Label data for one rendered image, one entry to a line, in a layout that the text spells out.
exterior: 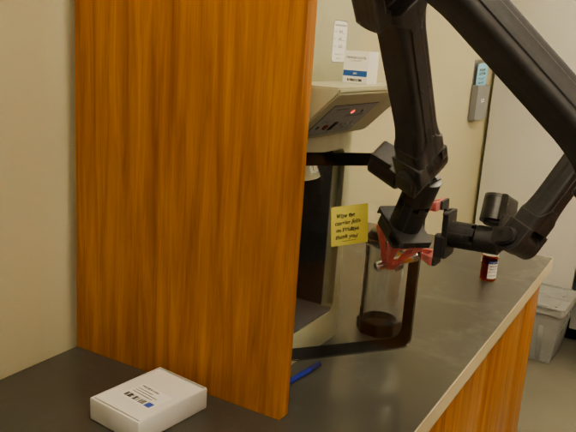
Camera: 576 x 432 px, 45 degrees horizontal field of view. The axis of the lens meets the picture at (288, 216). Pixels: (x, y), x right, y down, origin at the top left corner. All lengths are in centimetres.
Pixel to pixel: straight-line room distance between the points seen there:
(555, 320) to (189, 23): 308
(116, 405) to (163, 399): 8
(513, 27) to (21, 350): 108
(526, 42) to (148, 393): 83
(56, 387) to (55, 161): 43
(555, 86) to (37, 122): 93
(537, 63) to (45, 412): 95
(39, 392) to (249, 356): 38
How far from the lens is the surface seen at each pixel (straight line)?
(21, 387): 139
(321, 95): 117
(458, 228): 152
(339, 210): 128
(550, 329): 399
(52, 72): 140
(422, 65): 96
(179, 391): 126
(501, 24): 80
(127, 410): 121
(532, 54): 80
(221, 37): 117
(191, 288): 128
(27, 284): 144
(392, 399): 137
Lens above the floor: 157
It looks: 14 degrees down
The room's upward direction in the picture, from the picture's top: 4 degrees clockwise
